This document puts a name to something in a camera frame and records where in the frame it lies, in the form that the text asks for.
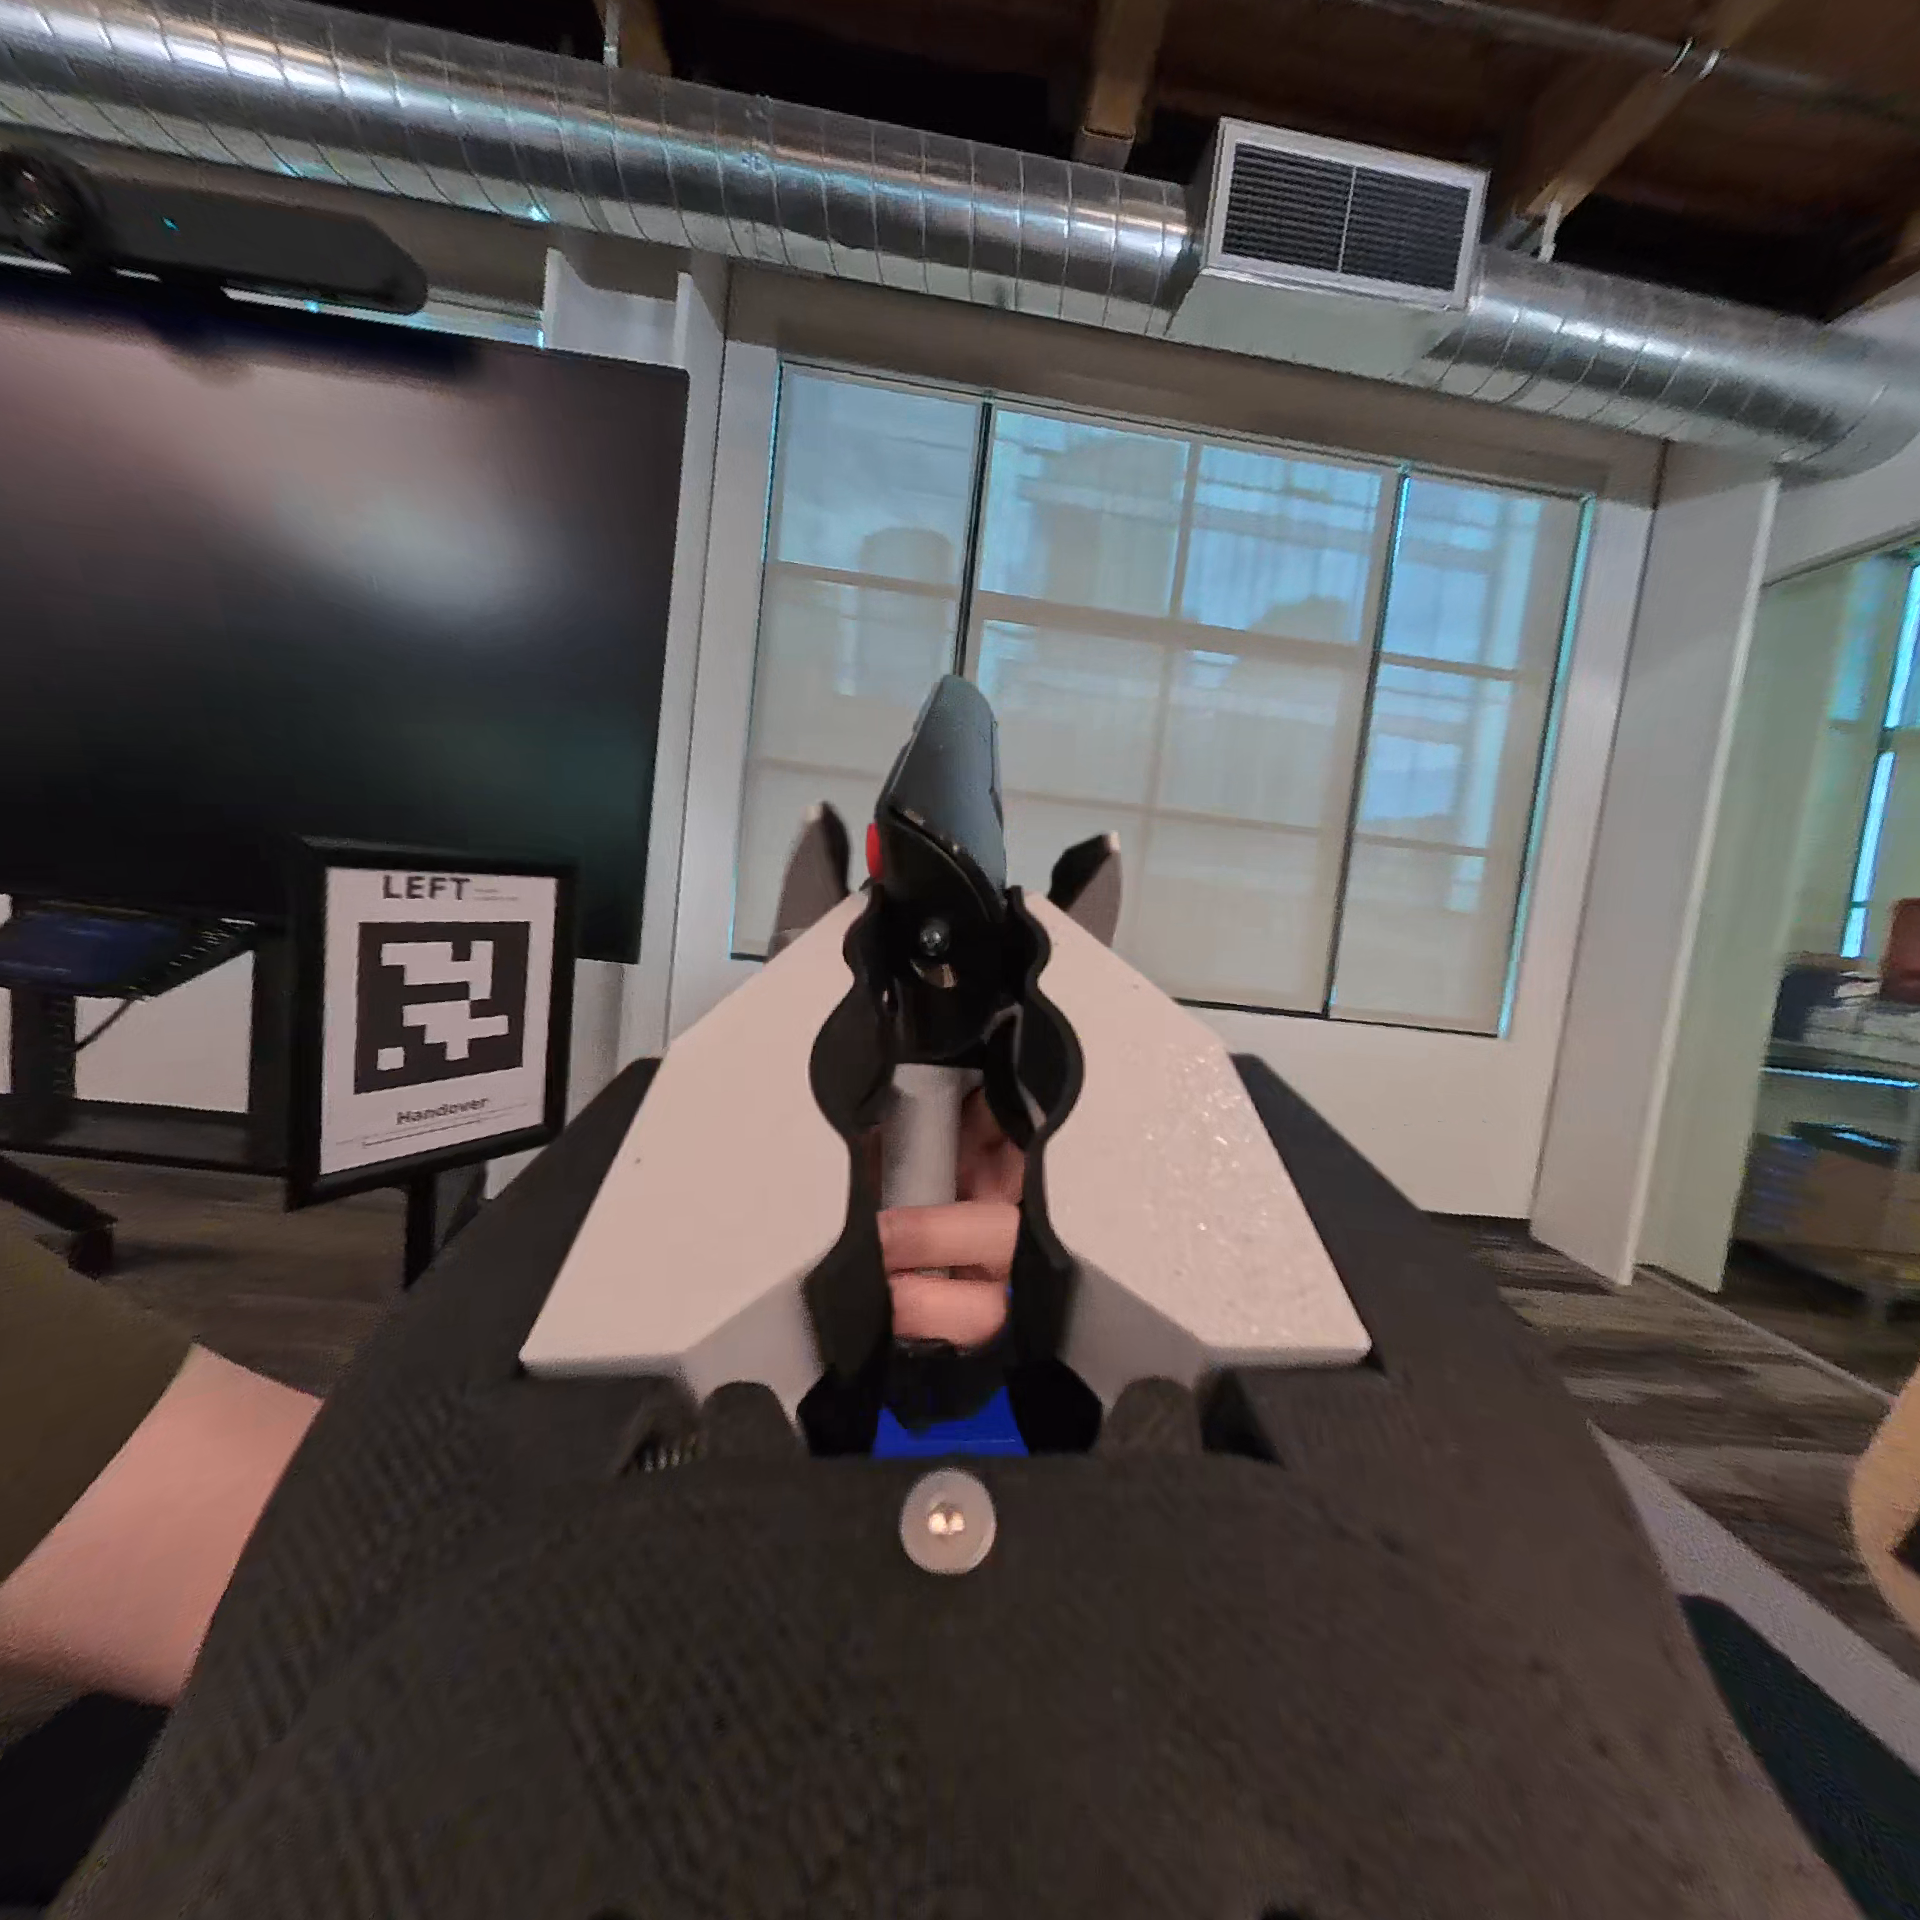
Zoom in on silver ventilation duct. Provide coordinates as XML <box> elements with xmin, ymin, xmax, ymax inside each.
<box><xmin>0</xmin><ymin>0</ymin><xmax>1920</xmax><ymax>483</ymax></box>

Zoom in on large paned window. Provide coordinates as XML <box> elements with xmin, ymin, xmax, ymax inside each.
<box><xmin>731</xmin><ymin>358</ymin><xmax>1594</xmax><ymax>1038</ymax></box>

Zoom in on large black wall screen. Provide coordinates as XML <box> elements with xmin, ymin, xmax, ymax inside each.
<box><xmin>0</xmin><ymin>292</ymin><xmax>693</xmax><ymax>965</ymax></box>

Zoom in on blue plastic bin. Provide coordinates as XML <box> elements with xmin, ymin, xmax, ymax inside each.
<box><xmin>873</xmin><ymin>1401</ymin><xmax>1032</xmax><ymax>1461</ymax></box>

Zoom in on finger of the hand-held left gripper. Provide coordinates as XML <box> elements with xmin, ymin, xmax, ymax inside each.
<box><xmin>1047</xmin><ymin>831</ymin><xmax>1125</xmax><ymax>950</ymax></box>
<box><xmin>769</xmin><ymin>802</ymin><xmax>853</xmax><ymax>963</ymax></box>

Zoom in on person's left forearm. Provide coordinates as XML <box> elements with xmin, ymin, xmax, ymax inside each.
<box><xmin>0</xmin><ymin>1342</ymin><xmax>326</xmax><ymax>1705</ymax></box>

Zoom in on white air vent box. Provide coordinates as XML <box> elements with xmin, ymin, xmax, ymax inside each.
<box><xmin>1171</xmin><ymin>117</ymin><xmax>1495</xmax><ymax>377</ymax></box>

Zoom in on black video bar camera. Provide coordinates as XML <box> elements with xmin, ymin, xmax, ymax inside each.
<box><xmin>0</xmin><ymin>129</ymin><xmax>434</xmax><ymax>321</ymax></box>

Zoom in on grey shelf with boxes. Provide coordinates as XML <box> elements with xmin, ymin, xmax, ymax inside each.
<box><xmin>1741</xmin><ymin>959</ymin><xmax>1920</xmax><ymax>1321</ymax></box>

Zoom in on black table mat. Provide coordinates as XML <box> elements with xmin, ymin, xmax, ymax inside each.
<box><xmin>1680</xmin><ymin>1594</ymin><xmax>1920</xmax><ymax>1876</ymax></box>

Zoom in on black sign stand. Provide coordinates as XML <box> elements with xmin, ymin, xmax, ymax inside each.
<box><xmin>398</xmin><ymin>1170</ymin><xmax>489</xmax><ymax>1291</ymax></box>

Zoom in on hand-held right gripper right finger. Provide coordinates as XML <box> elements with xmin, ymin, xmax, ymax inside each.
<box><xmin>984</xmin><ymin>884</ymin><xmax>1377</xmax><ymax>1453</ymax></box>

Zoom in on white marker sign board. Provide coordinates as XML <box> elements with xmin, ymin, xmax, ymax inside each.
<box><xmin>286</xmin><ymin>836</ymin><xmax>579</xmax><ymax>1209</ymax></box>

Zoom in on small tablet screen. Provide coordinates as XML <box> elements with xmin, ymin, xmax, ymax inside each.
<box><xmin>0</xmin><ymin>895</ymin><xmax>270</xmax><ymax>998</ymax></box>

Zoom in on black tablet stand pole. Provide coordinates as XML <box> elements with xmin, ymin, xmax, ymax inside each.
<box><xmin>0</xmin><ymin>982</ymin><xmax>121</xmax><ymax>1279</ymax></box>

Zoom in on instruction sheet display board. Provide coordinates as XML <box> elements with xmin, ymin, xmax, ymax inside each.
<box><xmin>1847</xmin><ymin>1371</ymin><xmax>1920</xmax><ymax>1622</ymax></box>

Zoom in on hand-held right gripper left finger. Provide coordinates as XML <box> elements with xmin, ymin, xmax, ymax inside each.
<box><xmin>520</xmin><ymin>884</ymin><xmax>903</xmax><ymax>1453</ymax></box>

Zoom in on person's left hand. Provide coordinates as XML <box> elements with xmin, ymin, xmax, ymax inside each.
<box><xmin>879</xmin><ymin>1087</ymin><xmax>1024</xmax><ymax>1342</ymax></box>

